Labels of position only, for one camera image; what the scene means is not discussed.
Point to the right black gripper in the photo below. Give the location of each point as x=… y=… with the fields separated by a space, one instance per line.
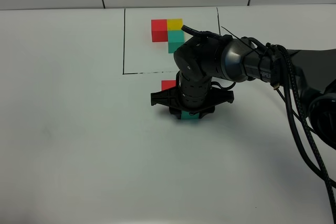
x=192 y=96

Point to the green template block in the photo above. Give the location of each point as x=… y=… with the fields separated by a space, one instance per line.
x=175 y=40

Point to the red template block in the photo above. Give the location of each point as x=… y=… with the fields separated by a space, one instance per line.
x=159 y=30

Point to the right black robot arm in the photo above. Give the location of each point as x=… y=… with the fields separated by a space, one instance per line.
x=201 y=59

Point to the yellow template block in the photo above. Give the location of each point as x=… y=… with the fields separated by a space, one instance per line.
x=174 y=24

